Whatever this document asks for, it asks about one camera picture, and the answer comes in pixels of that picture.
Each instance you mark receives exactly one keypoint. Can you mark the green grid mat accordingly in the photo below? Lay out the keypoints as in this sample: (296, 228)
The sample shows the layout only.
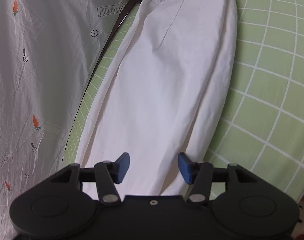
(262, 123)

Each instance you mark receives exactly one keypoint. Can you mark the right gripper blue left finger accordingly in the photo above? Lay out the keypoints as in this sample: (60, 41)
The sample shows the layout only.
(107, 174)

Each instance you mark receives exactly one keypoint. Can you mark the carrot print white sheet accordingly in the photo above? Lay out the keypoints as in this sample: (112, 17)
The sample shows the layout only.
(48, 51)

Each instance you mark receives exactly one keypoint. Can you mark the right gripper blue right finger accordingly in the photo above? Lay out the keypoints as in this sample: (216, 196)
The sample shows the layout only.
(198, 175)

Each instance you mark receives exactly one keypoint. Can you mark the white trousers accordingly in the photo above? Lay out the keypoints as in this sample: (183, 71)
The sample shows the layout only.
(163, 92)

